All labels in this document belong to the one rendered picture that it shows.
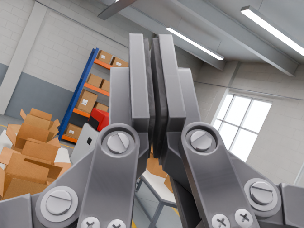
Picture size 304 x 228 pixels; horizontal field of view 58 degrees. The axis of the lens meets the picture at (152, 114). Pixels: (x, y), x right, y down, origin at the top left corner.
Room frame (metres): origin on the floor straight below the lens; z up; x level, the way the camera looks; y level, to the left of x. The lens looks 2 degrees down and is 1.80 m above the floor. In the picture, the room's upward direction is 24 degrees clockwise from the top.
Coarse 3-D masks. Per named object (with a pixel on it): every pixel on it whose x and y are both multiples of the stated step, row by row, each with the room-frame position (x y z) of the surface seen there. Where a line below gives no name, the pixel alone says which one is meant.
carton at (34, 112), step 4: (32, 108) 3.36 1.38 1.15; (20, 112) 3.08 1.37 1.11; (32, 112) 3.36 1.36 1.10; (36, 112) 3.38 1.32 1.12; (40, 112) 3.40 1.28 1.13; (44, 112) 3.42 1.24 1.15; (24, 116) 3.17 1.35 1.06; (36, 116) 3.04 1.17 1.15; (40, 116) 3.40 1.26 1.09; (44, 116) 3.42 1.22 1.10; (48, 116) 3.44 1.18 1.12; (24, 120) 3.03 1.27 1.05; (48, 120) 3.09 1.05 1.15; (56, 120) 3.43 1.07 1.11; (52, 124) 3.12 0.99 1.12; (56, 124) 3.27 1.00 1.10; (48, 128) 3.12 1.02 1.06
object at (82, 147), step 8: (96, 112) 5.57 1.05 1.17; (104, 112) 5.73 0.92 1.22; (88, 120) 5.74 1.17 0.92; (96, 120) 5.42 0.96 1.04; (104, 120) 5.27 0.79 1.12; (88, 128) 5.56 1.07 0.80; (96, 128) 5.31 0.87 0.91; (80, 136) 5.75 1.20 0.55; (88, 136) 5.44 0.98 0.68; (96, 136) 5.24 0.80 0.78; (80, 144) 5.61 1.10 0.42; (88, 144) 5.32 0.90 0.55; (72, 152) 5.78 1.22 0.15; (80, 152) 5.49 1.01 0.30; (72, 160) 5.65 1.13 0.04
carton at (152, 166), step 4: (152, 148) 4.58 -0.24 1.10; (152, 152) 4.58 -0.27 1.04; (152, 156) 4.44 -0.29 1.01; (148, 160) 4.51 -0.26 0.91; (152, 160) 4.38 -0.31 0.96; (156, 160) 4.26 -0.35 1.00; (148, 164) 4.45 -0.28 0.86; (152, 164) 4.32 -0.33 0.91; (156, 164) 4.25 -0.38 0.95; (148, 168) 4.39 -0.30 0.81; (152, 168) 4.27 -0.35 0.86; (156, 168) 4.26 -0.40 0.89; (160, 168) 4.29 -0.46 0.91; (152, 172) 4.25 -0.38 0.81; (156, 172) 4.27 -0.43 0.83; (160, 172) 4.30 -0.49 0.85; (164, 172) 4.32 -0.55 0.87; (160, 176) 4.31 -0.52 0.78; (164, 176) 4.33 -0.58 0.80
